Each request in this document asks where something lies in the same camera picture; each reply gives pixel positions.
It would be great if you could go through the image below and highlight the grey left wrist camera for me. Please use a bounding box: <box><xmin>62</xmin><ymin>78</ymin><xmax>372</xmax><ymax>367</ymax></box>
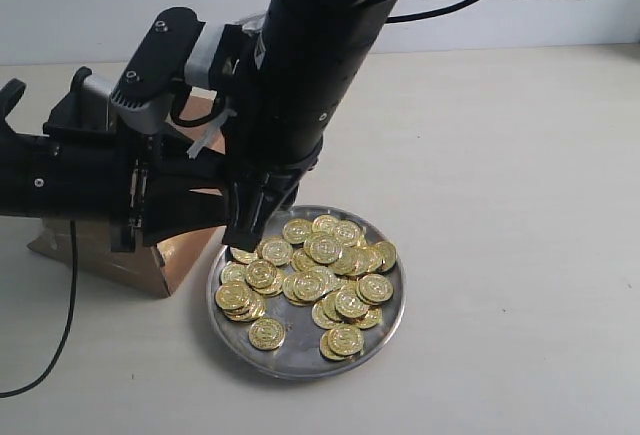
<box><xmin>79</xmin><ymin>74</ymin><xmax>116</xmax><ymax>132</ymax></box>

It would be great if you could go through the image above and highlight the gold coin back right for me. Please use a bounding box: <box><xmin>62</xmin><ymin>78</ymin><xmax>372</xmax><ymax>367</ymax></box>
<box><xmin>331</xmin><ymin>220</ymin><xmax>362</xmax><ymax>247</ymax></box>

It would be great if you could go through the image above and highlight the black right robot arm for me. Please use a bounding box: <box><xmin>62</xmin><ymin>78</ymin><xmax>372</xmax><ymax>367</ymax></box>
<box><xmin>223</xmin><ymin>0</ymin><xmax>398</xmax><ymax>251</ymax></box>

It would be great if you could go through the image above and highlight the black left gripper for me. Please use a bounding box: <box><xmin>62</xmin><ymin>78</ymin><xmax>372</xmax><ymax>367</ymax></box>
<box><xmin>42</xmin><ymin>67</ymin><xmax>300</xmax><ymax>252</ymax></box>

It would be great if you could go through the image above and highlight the gold coin far right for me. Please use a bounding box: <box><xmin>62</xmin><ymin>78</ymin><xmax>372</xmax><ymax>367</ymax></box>
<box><xmin>374</xmin><ymin>240</ymin><xmax>397</xmax><ymax>273</ymax></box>

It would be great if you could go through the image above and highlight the gold coin middle left back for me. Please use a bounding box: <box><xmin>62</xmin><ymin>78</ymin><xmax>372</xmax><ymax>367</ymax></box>
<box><xmin>260</xmin><ymin>237</ymin><xmax>294</xmax><ymax>267</ymax></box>

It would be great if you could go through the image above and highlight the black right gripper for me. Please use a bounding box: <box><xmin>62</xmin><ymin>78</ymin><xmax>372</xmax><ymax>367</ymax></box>
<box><xmin>219</xmin><ymin>0</ymin><xmax>401</xmax><ymax>216</ymax></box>

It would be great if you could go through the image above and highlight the gold coin front right top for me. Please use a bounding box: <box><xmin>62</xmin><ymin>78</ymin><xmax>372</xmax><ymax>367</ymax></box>
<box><xmin>326</xmin><ymin>325</ymin><xmax>364</xmax><ymax>357</ymax></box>

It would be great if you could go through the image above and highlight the gold coin left stack top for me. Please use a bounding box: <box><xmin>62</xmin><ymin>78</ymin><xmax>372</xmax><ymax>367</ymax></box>
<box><xmin>214</xmin><ymin>281</ymin><xmax>251</xmax><ymax>312</ymax></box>

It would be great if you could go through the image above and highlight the cardboard box with slot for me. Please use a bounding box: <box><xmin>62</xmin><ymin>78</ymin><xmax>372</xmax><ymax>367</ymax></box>
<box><xmin>27</xmin><ymin>95</ymin><xmax>217</xmax><ymax>298</ymax></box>

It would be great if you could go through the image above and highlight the gold coin mid left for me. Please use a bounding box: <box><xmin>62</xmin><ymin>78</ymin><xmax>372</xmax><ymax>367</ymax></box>
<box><xmin>245</xmin><ymin>259</ymin><xmax>278</xmax><ymax>289</ymax></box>

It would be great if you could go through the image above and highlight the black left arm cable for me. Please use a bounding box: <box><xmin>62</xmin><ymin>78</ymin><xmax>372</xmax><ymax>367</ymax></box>
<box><xmin>0</xmin><ymin>219</ymin><xmax>79</xmax><ymax>399</ymax></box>

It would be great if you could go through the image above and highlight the gold coin front left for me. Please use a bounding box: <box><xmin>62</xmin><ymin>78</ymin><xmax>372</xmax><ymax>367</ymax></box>
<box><xmin>248</xmin><ymin>317</ymin><xmax>286</xmax><ymax>351</ymax></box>

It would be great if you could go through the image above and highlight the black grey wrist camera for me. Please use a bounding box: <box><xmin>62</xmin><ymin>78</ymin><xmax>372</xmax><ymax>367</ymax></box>
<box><xmin>110</xmin><ymin>7</ymin><xmax>248</xmax><ymax>135</ymax></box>

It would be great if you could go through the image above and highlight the gold coin right centre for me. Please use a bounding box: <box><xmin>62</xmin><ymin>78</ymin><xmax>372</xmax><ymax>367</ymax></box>
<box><xmin>334</xmin><ymin>287</ymin><xmax>370</xmax><ymax>319</ymax></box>

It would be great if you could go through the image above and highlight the gold coin right side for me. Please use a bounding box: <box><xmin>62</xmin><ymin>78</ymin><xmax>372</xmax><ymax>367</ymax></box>
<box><xmin>357</xmin><ymin>274</ymin><xmax>394</xmax><ymax>305</ymax></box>

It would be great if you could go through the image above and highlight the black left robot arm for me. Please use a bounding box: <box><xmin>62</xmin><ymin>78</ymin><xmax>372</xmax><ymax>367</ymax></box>
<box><xmin>1</xmin><ymin>67</ymin><xmax>229</xmax><ymax>252</ymax></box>

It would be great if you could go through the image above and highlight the gold coin pile top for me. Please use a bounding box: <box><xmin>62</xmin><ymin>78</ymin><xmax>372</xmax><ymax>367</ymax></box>
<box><xmin>306</xmin><ymin>233</ymin><xmax>342</xmax><ymax>265</ymax></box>

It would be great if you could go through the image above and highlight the black cable loop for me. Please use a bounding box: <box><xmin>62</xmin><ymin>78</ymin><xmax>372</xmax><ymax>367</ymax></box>
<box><xmin>387</xmin><ymin>0</ymin><xmax>486</xmax><ymax>24</ymax></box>

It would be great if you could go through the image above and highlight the round stainless steel plate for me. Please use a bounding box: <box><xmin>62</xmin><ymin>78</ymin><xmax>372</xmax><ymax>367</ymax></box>
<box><xmin>207</xmin><ymin>204</ymin><xmax>407</xmax><ymax>380</ymax></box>

